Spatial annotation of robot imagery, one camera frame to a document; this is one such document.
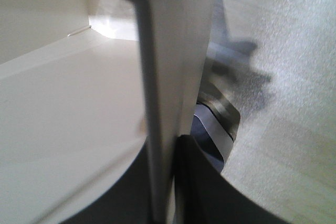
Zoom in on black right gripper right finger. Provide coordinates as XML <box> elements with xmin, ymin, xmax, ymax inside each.
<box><xmin>174</xmin><ymin>135</ymin><xmax>285</xmax><ymax>223</ymax></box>

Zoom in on white plastic trash bin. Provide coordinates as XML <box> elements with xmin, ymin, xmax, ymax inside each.
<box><xmin>1</xmin><ymin>0</ymin><xmax>214</xmax><ymax>223</ymax></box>

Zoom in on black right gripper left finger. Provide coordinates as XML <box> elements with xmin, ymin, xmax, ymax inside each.
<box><xmin>63</xmin><ymin>142</ymin><xmax>155</xmax><ymax>223</ymax></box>

